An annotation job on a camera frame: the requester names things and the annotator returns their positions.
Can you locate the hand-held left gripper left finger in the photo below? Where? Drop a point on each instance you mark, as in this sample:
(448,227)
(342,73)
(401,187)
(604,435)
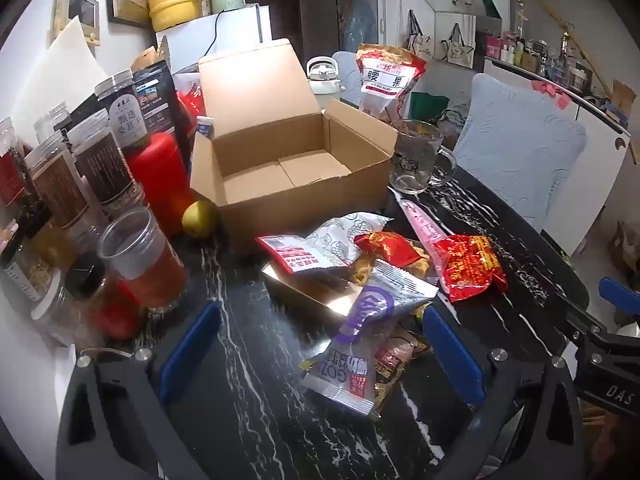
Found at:
(190,345)

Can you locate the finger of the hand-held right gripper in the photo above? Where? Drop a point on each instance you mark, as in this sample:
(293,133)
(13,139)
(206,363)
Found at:
(620,292)
(587,322)

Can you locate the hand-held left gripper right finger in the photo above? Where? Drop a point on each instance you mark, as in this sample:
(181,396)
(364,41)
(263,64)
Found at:
(452,355)

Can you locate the purple silver snack packet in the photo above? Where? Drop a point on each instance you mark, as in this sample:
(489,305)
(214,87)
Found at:
(360,320)

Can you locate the small red snack packet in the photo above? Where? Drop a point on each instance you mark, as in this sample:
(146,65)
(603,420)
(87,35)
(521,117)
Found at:
(387,250)

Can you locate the gold box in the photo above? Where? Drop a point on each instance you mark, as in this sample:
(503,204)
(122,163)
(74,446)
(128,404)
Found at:
(310,295)

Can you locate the brown cardboard box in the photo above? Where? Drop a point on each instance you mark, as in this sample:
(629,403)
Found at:
(280,210)

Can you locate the white bread packet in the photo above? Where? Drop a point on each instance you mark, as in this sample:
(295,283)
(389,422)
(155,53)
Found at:
(340,237)

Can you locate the brown snack packet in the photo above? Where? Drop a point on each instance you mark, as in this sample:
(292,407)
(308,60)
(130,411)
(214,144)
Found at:
(400,355)

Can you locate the large red snack packet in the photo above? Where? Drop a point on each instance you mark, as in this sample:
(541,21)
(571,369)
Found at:
(467,267)

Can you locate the white chair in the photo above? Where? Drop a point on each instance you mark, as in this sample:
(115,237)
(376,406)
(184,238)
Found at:
(600,185)

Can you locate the yellow lemon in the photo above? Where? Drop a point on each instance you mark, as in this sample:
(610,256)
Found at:
(199,217)

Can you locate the red white snack packet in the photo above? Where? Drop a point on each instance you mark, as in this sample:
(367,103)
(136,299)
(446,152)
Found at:
(290,255)

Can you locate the red bottle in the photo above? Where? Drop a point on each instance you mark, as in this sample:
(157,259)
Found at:
(160,180)

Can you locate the small cardboard carton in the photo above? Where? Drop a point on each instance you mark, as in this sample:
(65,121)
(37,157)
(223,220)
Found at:
(624,97)

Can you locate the glass mug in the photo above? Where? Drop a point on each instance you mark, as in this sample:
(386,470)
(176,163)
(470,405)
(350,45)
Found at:
(415,160)

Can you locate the cluster of clear food jars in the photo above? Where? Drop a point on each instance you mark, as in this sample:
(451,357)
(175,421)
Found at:
(102,160)

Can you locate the pink cloth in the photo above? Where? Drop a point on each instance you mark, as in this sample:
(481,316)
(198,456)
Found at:
(550,92)

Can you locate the white blue carton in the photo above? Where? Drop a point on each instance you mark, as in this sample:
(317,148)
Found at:
(205,126)

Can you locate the red plastic bag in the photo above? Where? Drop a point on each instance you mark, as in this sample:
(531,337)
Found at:
(192,102)

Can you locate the green bag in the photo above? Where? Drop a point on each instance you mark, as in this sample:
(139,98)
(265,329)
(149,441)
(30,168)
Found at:
(430,105)

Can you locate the row of cosmetic bottles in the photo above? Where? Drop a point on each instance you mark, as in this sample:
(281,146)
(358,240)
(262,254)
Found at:
(535,55)

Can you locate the black coffee bag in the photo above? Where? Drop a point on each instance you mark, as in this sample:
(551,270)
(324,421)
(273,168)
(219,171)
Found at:
(155,95)

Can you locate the red white nut bag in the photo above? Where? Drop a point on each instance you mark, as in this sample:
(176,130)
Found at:
(387,85)

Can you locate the canvas tote bag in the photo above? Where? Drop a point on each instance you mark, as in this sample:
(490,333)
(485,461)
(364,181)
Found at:
(419,35)
(459,47)

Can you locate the white thermos bottle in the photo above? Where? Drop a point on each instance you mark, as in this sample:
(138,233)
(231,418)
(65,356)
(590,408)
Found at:
(325,80)

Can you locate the white foam board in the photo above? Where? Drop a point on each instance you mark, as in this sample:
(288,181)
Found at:
(65,75)

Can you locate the white fridge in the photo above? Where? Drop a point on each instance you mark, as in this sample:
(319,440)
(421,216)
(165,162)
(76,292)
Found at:
(235,30)

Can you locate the yellow pot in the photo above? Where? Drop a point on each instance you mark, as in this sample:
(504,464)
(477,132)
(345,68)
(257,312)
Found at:
(175,7)

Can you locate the dark brown door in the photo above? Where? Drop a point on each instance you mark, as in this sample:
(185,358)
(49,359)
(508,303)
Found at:
(277,15)

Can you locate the wall intercom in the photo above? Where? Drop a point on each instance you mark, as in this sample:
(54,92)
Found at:
(80,10)

